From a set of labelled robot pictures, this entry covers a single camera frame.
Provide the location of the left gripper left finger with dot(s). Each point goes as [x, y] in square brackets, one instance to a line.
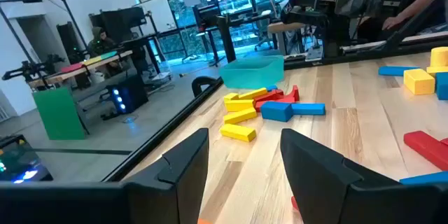
[175, 189]

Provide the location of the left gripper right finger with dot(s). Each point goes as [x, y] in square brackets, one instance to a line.
[315, 182]

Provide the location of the black background robot arm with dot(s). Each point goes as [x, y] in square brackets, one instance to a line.
[26, 71]

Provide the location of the orange plastic bin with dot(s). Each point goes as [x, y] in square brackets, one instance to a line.
[204, 222]

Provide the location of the computer tower blue lights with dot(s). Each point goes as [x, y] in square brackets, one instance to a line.
[131, 94]

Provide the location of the teal plastic bin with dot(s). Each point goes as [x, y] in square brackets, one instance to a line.
[252, 73]

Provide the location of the green panel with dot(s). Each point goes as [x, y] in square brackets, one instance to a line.
[59, 113]

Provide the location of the teal background tray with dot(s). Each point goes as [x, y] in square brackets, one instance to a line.
[108, 55]

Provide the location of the yellow background tray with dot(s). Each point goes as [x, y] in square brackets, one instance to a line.
[91, 61]

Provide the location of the wooden background table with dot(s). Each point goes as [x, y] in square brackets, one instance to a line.
[70, 73]

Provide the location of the black standing desk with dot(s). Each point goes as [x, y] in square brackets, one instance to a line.
[227, 38]

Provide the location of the red background tray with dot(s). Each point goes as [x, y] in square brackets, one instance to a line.
[71, 67]

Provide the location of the black device with lights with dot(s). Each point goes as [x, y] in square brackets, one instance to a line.
[17, 161]

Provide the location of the person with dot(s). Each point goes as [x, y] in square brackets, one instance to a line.
[99, 43]
[416, 3]

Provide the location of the black monitor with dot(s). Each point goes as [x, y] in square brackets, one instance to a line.
[119, 24]

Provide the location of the whiteboard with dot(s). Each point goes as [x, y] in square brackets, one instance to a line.
[157, 15]

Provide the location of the yellow wooden cylinder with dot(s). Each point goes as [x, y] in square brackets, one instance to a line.
[439, 57]

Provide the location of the black frame clamp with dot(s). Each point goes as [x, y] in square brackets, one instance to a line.
[201, 81]

